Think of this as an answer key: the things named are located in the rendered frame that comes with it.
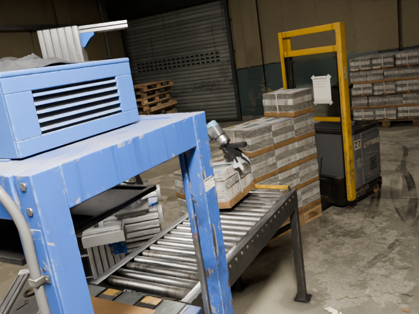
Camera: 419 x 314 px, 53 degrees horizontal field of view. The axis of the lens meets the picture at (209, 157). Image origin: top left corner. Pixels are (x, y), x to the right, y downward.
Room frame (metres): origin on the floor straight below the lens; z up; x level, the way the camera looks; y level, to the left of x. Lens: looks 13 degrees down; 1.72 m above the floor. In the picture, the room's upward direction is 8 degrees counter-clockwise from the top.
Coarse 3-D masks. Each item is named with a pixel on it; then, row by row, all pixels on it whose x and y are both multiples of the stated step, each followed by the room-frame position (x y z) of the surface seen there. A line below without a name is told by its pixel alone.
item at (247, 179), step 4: (212, 160) 2.80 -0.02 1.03; (216, 160) 2.73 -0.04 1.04; (220, 160) 2.70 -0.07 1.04; (224, 160) 2.67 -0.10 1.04; (244, 164) 2.60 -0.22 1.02; (248, 164) 2.64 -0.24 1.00; (240, 168) 2.54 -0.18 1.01; (244, 168) 2.59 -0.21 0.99; (248, 168) 2.63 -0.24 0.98; (240, 172) 2.53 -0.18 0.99; (244, 172) 2.58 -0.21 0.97; (248, 172) 2.62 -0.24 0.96; (244, 176) 2.58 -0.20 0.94; (248, 176) 2.61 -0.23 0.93; (252, 176) 2.66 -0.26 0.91; (244, 180) 2.56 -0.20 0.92; (248, 180) 2.60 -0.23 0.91; (252, 180) 2.64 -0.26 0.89; (244, 184) 2.55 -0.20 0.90; (248, 184) 2.59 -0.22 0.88
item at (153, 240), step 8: (184, 216) 2.41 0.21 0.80; (176, 224) 2.29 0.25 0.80; (160, 232) 2.21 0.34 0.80; (168, 232) 2.21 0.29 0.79; (152, 240) 2.12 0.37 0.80; (144, 248) 2.03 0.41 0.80; (128, 256) 1.97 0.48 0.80; (120, 264) 1.89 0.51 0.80; (104, 272) 1.83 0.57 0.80; (112, 272) 1.82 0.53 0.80; (96, 280) 1.76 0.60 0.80; (104, 280) 1.76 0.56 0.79; (112, 288) 1.79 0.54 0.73; (120, 288) 1.83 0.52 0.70
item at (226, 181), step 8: (216, 168) 2.48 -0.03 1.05; (224, 168) 2.42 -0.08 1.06; (232, 168) 2.45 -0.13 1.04; (216, 176) 2.36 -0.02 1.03; (224, 176) 2.36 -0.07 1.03; (232, 176) 2.44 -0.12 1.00; (216, 184) 2.38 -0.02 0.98; (224, 184) 2.35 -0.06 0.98; (232, 184) 2.41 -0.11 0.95; (216, 192) 2.38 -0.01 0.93; (224, 192) 2.35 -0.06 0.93; (232, 192) 2.41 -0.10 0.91; (224, 200) 2.35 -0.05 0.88
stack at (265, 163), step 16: (256, 160) 3.48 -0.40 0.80; (272, 160) 3.61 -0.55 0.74; (288, 160) 3.73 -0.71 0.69; (176, 176) 3.35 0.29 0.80; (256, 176) 3.46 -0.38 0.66; (272, 176) 3.59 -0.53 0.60; (288, 176) 3.72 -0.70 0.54; (176, 192) 3.39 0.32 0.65; (272, 192) 3.57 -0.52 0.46; (272, 240) 3.52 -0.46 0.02
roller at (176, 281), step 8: (120, 272) 1.82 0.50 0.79; (128, 272) 1.80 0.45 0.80; (136, 272) 1.78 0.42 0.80; (144, 272) 1.77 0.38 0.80; (144, 280) 1.74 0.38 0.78; (152, 280) 1.71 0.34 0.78; (160, 280) 1.69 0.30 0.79; (168, 280) 1.67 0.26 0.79; (176, 280) 1.66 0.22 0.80; (184, 280) 1.64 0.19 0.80; (192, 280) 1.63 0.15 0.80; (192, 288) 1.60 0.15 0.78
